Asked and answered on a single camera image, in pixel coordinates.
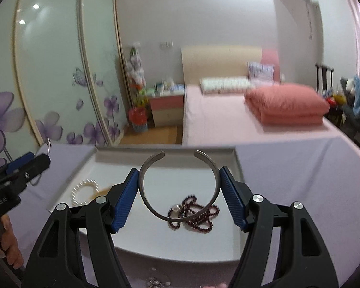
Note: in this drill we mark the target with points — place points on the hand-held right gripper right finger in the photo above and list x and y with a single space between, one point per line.
235 201

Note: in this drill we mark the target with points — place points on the pearl earring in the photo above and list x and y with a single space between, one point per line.
176 210

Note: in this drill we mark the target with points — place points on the grey cardboard tray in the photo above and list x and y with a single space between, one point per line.
174 240

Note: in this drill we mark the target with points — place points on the folded pink quilt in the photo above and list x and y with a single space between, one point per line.
288 105

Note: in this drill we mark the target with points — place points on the small pearl stud earrings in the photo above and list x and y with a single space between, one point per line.
156 281

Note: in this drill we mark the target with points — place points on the pink nightstand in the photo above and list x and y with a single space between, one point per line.
168 111

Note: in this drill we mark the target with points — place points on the silver bangle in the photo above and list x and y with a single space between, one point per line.
153 158

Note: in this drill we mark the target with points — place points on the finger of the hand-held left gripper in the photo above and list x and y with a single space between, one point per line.
33 168
18 162

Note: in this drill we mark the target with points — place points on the dark wooden chair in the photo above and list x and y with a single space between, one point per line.
319 78

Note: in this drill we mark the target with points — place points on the red lined waste basket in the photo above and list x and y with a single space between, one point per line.
138 117

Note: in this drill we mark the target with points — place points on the person's left hand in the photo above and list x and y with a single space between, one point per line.
12 243

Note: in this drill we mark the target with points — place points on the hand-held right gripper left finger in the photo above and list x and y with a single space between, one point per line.
124 204

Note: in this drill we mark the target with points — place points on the dark chair with clothes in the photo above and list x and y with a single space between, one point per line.
355 126

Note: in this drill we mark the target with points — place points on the beige and pink headboard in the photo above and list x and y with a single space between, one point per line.
216 63

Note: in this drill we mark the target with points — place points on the bed with pink sheet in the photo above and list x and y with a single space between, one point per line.
213 117

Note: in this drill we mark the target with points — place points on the floral sliding door wardrobe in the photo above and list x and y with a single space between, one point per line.
48 66

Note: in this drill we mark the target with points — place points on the purple patterned pillow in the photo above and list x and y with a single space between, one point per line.
261 72

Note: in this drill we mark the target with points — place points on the white floral pillow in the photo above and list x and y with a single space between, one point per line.
225 84

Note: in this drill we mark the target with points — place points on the purple tablecloth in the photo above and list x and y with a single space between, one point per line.
288 186

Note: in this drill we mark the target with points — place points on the clear tube of plush toys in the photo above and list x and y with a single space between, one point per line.
136 72

